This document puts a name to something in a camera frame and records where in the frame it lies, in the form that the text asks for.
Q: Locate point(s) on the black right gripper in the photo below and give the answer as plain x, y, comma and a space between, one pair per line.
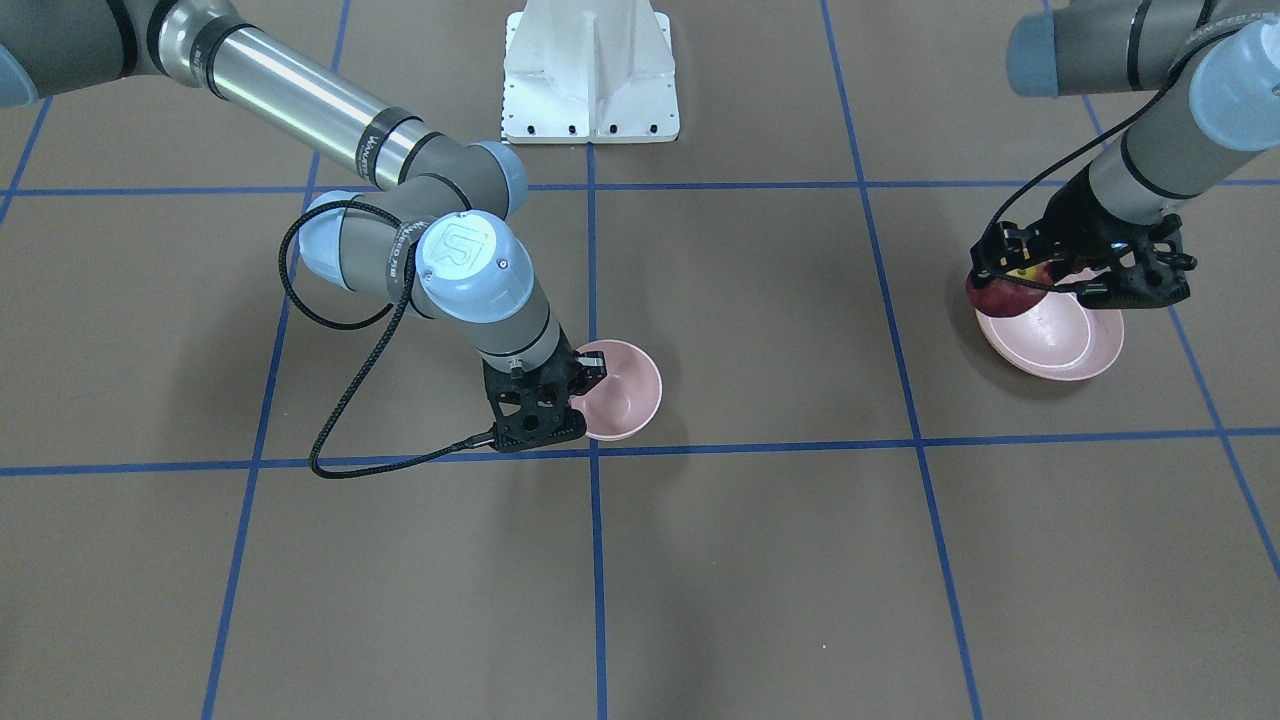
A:
573, 377

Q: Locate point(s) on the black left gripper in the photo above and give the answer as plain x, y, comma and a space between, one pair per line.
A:
1072, 222

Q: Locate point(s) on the pink bowl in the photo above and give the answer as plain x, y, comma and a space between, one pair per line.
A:
627, 398

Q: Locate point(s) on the red apple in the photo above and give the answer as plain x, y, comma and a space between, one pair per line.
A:
1000, 298

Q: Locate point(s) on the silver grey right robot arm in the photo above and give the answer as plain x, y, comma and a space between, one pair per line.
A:
143, 319

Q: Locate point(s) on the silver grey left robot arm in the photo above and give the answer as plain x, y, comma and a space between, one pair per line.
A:
1209, 69

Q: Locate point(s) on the pink plate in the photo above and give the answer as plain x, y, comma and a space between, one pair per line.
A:
1058, 340

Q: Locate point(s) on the brown paper table mat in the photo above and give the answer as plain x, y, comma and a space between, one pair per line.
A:
847, 506

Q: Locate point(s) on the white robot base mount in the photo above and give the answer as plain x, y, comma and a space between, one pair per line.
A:
589, 72

